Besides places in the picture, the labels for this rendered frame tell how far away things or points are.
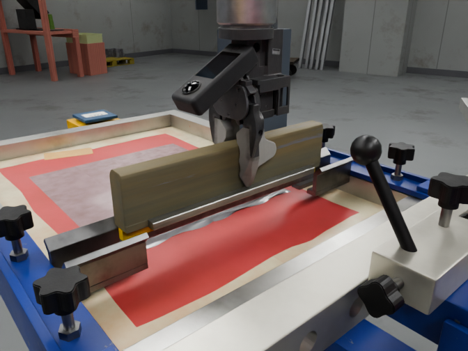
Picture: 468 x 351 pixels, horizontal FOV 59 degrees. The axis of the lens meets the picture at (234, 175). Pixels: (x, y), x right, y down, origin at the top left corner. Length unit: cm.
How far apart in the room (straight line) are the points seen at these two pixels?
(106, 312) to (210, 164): 22
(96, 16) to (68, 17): 73
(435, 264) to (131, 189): 32
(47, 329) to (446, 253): 36
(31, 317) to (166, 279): 17
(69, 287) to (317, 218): 43
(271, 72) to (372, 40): 828
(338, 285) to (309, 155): 33
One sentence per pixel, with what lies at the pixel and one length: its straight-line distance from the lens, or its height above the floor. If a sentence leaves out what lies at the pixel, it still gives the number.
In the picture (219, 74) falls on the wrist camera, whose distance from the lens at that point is 51.
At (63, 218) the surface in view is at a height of 95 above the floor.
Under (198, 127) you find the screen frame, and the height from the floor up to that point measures 98.
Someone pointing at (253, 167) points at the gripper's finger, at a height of 107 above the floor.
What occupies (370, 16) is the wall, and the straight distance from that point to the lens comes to 885.
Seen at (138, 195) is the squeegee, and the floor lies 107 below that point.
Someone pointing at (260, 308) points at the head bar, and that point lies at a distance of 37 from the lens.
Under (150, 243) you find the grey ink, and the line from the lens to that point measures 62.
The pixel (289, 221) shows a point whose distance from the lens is 67.
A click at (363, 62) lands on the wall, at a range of 892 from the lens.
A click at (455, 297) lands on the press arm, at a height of 104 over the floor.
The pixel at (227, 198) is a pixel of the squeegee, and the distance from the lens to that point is 56.
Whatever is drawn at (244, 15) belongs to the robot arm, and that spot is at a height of 126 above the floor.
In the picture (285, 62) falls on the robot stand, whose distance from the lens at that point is 148.
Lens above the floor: 128
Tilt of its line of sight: 22 degrees down
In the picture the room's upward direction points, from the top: straight up
